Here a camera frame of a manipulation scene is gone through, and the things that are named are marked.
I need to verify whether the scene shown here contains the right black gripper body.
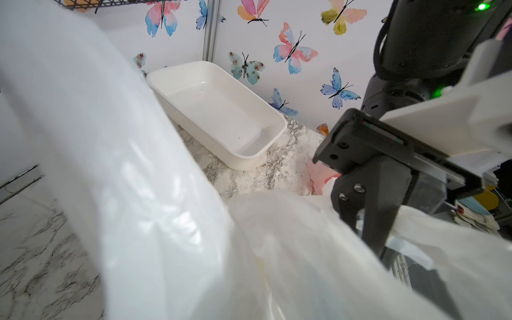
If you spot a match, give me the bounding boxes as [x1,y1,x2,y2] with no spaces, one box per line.
[313,109,485,215]

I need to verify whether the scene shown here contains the black wire basket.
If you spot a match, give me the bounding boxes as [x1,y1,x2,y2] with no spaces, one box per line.
[55,0,150,11]

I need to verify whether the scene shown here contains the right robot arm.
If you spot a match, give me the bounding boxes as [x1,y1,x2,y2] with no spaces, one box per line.
[313,1,511,258]

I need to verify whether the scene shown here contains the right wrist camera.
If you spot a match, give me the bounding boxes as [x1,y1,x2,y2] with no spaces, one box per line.
[381,39,511,157]

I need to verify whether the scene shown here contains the pink plastic bag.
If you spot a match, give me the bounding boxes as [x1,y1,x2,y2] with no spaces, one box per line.
[307,159,341,195]

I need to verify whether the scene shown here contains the yellow round chairs outside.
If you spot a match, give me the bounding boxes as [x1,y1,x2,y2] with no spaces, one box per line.
[473,185,499,211]

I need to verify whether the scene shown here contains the white plastic tray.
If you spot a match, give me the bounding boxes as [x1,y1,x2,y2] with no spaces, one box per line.
[146,61,287,171]

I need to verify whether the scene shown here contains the white printed plastic bag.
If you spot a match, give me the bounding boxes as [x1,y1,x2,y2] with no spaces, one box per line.
[1,1,511,319]

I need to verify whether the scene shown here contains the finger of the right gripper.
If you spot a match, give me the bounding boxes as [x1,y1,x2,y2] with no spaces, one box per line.
[331,156,412,256]

